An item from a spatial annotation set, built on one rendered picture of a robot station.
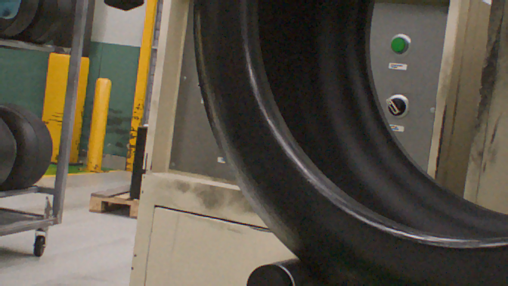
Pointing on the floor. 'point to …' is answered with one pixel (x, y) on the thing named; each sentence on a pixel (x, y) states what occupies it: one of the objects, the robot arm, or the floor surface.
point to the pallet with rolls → (97, 201)
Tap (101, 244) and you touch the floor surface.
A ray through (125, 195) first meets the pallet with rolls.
